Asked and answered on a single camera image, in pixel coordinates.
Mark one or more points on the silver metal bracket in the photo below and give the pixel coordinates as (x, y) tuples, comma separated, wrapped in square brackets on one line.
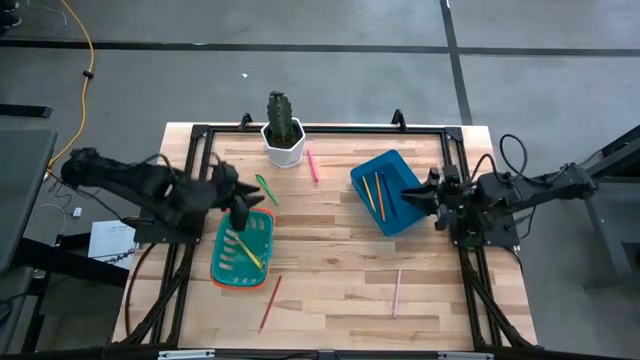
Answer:
[(465, 355), (185, 354)]

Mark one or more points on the black aluminium table frame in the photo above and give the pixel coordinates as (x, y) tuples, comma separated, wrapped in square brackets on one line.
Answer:
[(350, 129)]

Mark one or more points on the black floor bar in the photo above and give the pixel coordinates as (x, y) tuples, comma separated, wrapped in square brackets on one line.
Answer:
[(25, 111)]

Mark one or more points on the bright pink pen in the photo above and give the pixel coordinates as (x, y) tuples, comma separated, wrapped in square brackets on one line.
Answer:
[(312, 166)]

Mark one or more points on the grey desk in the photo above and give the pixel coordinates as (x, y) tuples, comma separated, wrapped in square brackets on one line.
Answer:
[(20, 190)]

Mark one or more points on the dark blue pencil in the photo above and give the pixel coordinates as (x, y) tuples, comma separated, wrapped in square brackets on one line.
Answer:
[(389, 194)]

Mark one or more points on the yellow pen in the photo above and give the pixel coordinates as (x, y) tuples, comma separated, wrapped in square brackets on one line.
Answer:
[(247, 250)]

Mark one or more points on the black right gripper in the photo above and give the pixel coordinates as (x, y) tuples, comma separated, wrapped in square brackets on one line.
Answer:
[(442, 192)]

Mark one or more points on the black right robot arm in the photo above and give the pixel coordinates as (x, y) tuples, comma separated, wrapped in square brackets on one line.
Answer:
[(540, 192)]

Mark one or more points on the small white adapter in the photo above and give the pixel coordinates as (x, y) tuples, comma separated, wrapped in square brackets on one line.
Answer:
[(77, 212)]

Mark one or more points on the green cactus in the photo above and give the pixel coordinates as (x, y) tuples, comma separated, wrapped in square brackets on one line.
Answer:
[(280, 120)]

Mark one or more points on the dark metal stand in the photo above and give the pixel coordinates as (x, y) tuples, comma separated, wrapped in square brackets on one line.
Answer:
[(607, 240)]

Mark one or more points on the white paper sheet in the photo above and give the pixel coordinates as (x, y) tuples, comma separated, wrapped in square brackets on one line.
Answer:
[(107, 240)]

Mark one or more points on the orange wooden pencil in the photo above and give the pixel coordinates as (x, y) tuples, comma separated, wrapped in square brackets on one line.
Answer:
[(380, 196)]

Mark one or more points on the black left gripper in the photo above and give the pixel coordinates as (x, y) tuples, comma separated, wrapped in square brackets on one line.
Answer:
[(239, 215)]

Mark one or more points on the blue plastic bin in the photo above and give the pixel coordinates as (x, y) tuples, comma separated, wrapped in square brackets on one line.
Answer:
[(410, 200)]

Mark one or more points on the pale pink pen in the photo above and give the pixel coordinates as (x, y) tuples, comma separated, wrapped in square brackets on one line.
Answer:
[(397, 295)]

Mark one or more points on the red pencil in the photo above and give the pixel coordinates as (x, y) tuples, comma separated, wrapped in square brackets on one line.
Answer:
[(270, 304)]

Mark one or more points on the green pen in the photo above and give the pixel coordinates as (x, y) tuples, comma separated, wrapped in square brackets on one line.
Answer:
[(266, 189)]

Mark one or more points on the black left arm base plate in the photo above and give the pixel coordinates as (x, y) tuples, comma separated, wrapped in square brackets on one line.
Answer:
[(150, 232)]

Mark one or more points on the white hexagonal plant pot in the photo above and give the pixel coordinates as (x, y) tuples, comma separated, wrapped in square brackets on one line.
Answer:
[(285, 157)]

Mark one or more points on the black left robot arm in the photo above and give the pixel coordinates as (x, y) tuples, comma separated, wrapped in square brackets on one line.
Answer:
[(130, 180)]

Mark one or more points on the yellow-orange wooden pencil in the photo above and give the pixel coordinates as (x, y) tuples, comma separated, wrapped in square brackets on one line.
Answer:
[(369, 193)]

